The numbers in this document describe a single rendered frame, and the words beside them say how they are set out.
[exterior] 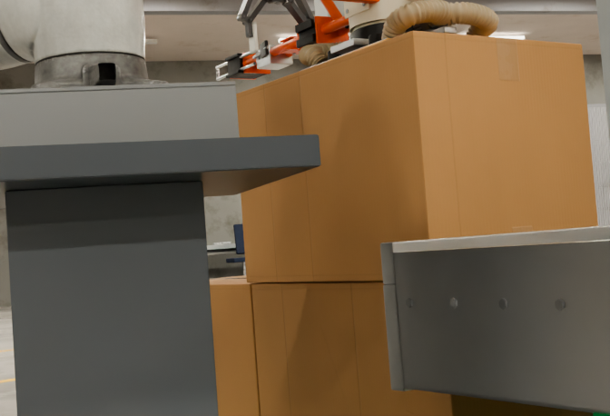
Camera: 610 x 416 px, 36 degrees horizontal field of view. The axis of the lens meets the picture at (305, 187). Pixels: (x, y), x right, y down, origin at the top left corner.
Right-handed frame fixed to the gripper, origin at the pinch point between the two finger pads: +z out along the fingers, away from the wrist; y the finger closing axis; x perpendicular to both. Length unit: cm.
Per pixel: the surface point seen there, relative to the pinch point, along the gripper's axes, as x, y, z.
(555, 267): -110, -31, 51
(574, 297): -112, -31, 54
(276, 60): 1.5, -0.1, 2.3
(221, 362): 3, -19, 70
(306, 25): -17.8, -3.5, -1.1
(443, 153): -71, -14, 33
